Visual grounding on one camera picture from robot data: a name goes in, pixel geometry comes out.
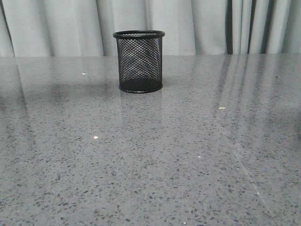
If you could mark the black mesh pen holder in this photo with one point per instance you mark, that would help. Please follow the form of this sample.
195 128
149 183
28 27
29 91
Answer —
140 60

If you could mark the grey pleated curtain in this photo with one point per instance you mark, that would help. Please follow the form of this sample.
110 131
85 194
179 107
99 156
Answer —
75 28

